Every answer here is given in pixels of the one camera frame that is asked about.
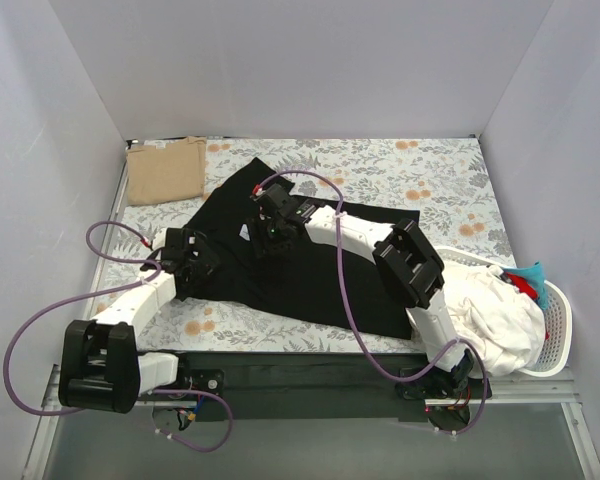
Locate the white laundry basket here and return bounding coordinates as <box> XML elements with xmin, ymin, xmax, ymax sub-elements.
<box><xmin>437</xmin><ymin>247</ymin><xmax>572</xmax><ymax>378</ymax></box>

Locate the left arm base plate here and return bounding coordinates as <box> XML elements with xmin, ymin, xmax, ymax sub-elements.
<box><xmin>172</xmin><ymin>369</ymin><xmax>225</xmax><ymax>396</ymax></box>

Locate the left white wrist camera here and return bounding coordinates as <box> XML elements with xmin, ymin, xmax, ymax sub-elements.
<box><xmin>141</xmin><ymin>229</ymin><xmax>166</xmax><ymax>251</ymax></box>

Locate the aluminium frame rail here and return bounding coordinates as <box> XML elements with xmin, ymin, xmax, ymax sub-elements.
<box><xmin>42</xmin><ymin>366</ymin><xmax>580</xmax><ymax>411</ymax></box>

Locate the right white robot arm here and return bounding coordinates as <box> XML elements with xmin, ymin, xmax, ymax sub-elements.
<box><xmin>249</xmin><ymin>183</ymin><xmax>477</xmax><ymax>383</ymax></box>

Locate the black t shirt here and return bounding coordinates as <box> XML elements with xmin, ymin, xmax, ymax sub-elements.
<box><xmin>187</xmin><ymin>158</ymin><xmax>412</xmax><ymax>339</ymax></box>

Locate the folded beige t shirt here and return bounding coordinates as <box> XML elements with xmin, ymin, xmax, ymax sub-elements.
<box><xmin>126</xmin><ymin>136</ymin><xmax>206</xmax><ymax>206</ymax></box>

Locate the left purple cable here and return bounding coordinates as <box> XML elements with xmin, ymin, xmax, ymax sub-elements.
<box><xmin>4</xmin><ymin>221</ymin><xmax>234</xmax><ymax>454</ymax></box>

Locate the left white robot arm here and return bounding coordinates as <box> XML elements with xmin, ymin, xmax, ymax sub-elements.
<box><xmin>58</xmin><ymin>228</ymin><xmax>220</xmax><ymax>413</ymax></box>

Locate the floral table mat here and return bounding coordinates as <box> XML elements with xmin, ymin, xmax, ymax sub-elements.
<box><xmin>87</xmin><ymin>137</ymin><xmax>514</xmax><ymax>354</ymax></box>

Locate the red garment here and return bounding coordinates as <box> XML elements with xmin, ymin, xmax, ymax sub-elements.
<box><xmin>505</xmin><ymin>272</ymin><xmax>538</xmax><ymax>300</ymax></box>

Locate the white t shirt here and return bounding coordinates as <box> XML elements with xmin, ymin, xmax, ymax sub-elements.
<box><xmin>409</xmin><ymin>262</ymin><xmax>546</xmax><ymax>379</ymax></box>

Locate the teal garment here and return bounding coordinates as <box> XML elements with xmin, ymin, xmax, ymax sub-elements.
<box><xmin>503</xmin><ymin>262</ymin><xmax>549</xmax><ymax>310</ymax></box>

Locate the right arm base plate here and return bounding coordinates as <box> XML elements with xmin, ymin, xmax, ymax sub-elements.
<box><xmin>395</xmin><ymin>367</ymin><xmax>492</xmax><ymax>411</ymax></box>

